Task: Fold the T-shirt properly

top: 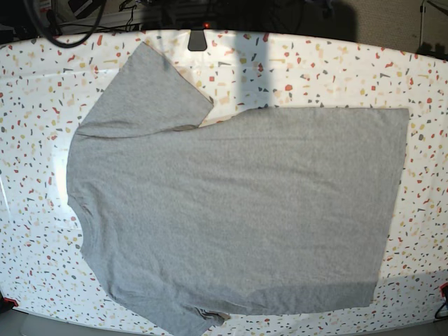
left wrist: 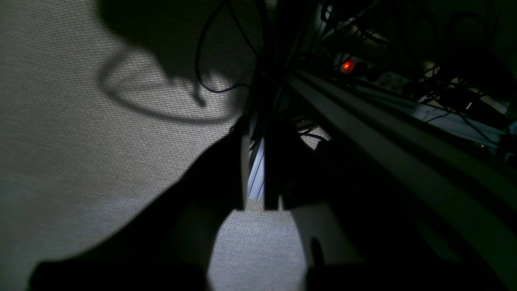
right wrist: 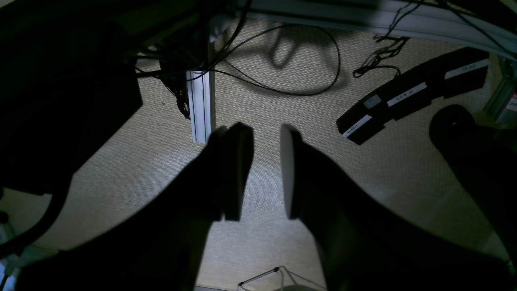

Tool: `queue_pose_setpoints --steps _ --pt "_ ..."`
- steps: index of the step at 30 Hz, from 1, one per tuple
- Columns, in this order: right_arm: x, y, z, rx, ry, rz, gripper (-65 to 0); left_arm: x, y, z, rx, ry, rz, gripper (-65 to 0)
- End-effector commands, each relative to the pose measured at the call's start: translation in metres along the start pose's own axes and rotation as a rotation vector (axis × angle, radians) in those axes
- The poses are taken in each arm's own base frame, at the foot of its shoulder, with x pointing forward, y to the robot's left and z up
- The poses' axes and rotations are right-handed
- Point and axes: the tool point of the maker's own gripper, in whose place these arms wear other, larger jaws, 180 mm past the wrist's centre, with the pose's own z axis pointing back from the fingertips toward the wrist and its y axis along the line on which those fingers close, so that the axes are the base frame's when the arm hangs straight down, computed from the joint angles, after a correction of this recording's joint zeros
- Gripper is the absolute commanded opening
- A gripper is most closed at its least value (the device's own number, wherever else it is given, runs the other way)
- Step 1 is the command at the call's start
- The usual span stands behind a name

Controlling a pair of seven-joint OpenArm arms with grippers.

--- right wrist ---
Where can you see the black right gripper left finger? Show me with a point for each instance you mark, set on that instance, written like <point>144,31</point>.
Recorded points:
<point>160,248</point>

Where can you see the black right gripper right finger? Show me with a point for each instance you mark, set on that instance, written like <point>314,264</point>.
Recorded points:
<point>364,246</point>

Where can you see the black labelled power strip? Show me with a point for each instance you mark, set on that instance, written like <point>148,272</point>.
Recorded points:
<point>446,76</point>

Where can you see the aluminium frame leg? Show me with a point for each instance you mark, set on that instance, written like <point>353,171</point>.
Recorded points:
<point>201,96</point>

